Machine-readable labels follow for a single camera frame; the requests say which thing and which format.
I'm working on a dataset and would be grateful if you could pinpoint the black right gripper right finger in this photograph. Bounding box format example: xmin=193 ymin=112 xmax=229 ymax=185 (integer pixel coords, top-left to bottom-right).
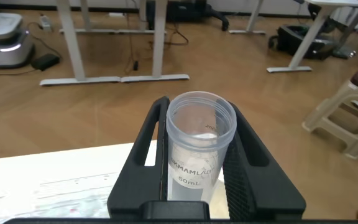
xmin=221 ymin=101 xmax=306 ymax=220

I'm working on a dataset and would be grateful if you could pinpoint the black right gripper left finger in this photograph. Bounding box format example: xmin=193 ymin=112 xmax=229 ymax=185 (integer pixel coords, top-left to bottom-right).
xmin=106 ymin=95 xmax=171 ymax=220

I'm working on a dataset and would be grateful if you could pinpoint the test tube with yellow pigment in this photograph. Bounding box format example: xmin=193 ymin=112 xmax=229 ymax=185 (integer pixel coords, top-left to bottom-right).
xmin=165 ymin=90 xmax=237 ymax=203

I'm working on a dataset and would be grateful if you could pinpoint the black wheeled robot base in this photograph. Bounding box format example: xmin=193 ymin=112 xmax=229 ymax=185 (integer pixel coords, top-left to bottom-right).
xmin=267 ymin=24 xmax=338 ymax=60

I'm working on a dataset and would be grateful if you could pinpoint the beige plastic stool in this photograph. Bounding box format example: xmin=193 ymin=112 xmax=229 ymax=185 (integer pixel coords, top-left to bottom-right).
xmin=301 ymin=68 xmax=358 ymax=159

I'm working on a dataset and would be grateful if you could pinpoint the black power adapter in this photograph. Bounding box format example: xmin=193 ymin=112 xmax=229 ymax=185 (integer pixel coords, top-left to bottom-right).
xmin=31 ymin=53 xmax=61 ymax=72

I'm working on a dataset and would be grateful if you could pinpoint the white power strip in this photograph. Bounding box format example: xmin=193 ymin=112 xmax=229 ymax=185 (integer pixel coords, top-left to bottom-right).
xmin=39 ymin=14 xmax=53 ymax=32

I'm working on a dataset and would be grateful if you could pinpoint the white mobile robot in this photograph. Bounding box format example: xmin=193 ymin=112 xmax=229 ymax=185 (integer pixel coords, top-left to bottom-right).
xmin=0 ymin=12 xmax=34 ymax=68

